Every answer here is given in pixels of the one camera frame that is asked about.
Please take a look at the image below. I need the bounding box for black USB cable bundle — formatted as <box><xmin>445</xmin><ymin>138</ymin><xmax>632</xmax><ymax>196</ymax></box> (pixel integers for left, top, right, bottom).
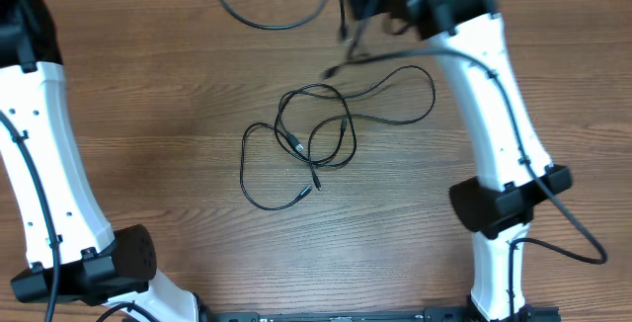
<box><xmin>239</xmin><ymin>64</ymin><xmax>436</xmax><ymax>212</ymax></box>

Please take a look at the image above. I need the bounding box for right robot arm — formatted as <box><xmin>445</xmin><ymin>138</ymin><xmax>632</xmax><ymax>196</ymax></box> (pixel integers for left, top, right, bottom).
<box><xmin>349</xmin><ymin>0</ymin><xmax>572</xmax><ymax>321</ymax></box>

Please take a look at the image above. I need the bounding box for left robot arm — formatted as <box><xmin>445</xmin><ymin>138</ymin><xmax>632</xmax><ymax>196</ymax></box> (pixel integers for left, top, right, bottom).
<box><xmin>1</xmin><ymin>0</ymin><xmax>211</xmax><ymax>321</ymax></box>

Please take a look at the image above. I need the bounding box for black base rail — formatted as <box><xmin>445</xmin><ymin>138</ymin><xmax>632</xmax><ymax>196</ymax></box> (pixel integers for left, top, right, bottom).
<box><xmin>197</xmin><ymin>304</ymin><xmax>562</xmax><ymax>322</ymax></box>

